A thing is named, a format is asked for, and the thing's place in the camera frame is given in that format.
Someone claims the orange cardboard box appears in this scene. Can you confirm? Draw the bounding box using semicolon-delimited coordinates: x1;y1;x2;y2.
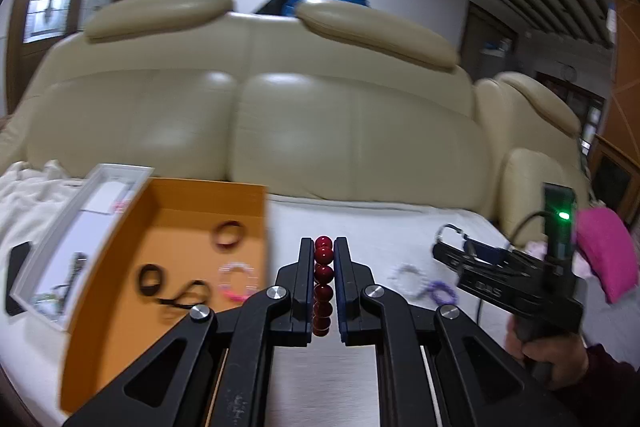
60;177;269;414

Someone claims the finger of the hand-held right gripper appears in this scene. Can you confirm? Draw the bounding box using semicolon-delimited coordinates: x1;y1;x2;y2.
432;241;503;279

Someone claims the white cardboard box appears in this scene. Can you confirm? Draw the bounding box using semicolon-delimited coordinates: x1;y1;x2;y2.
10;163;154;333

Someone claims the person's right forearm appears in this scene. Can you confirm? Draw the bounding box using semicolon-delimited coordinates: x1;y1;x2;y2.
547;342;640;427

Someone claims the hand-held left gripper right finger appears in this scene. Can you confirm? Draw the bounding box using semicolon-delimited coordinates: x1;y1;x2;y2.
335;237;568;427

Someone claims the white pearl bracelet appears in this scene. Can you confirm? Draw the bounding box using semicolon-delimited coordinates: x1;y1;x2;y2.
389;262;427;296

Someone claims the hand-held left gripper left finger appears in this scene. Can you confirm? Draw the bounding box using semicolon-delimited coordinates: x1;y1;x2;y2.
62;237;317;427

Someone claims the black cable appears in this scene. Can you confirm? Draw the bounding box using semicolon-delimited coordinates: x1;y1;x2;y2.
509;208;549;250

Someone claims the black flat object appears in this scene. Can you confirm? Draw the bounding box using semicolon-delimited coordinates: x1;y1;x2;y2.
5;242;34;316

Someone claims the bright pink cushion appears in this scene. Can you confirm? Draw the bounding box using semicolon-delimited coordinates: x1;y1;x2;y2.
574;206;640;306

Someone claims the clear pink bead bracelet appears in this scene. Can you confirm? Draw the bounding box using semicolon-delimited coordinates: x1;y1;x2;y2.
218;261;261;303

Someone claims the thick black hair tie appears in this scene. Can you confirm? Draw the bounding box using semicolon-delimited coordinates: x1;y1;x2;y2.
137;263;164;297

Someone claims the dark strap item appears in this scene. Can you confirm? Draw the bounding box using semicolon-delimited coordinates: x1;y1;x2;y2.
47;251;88;308

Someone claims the wooden cabinet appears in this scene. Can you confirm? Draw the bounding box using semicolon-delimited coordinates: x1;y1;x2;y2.
587;134;636;218

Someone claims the dark red bead bracelet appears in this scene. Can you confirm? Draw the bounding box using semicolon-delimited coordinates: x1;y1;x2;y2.
312;234;336;339

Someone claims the person's right hand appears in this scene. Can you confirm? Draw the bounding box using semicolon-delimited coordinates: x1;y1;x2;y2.
504;322;592;392

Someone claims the maroon hair tie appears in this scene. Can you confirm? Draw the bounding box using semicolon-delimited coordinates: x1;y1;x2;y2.
212;221;246;251

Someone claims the purple bead bracelet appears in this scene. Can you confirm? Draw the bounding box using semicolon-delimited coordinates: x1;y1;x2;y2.
424;279;461;307

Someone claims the white card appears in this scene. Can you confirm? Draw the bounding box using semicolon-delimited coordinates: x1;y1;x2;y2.
81;178;134;214

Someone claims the thin black ring band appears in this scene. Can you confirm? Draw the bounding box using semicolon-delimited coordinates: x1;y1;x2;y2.
156;279;209;311

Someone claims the white blanket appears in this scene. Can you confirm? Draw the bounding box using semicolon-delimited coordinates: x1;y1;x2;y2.
0;158;98;290

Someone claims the cream leather sofa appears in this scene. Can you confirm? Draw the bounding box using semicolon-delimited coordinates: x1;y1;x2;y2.
0;0;592;240

